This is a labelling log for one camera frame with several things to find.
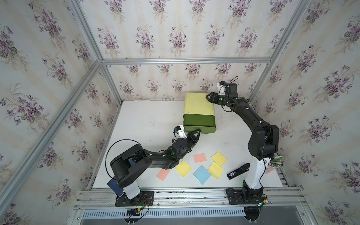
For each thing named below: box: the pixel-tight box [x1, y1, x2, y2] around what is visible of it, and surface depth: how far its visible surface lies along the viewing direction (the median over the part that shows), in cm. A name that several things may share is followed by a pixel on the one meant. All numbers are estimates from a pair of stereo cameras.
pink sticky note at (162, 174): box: [156, 168, 171, 182], surface depth 84 cm
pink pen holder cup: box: [265, 162, 279, 174], surface depth 76 cm
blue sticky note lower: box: [193, 165, 212, 185], surface depth 84 cm
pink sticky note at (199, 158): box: [193, 153, 208, 164], surface depth 90 cm
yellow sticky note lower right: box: [207, 161, 225, 180], surface depth 85 cm
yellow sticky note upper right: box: [210, 150, 228, 168], surface depth 90 cm
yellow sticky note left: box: [174, 159, 193, 178], surface depth 86 cm
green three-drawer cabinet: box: [182, 92, 217, 134], surface depth 88 cm
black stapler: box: [226, 162, 251, 180], surface depth 80 cm
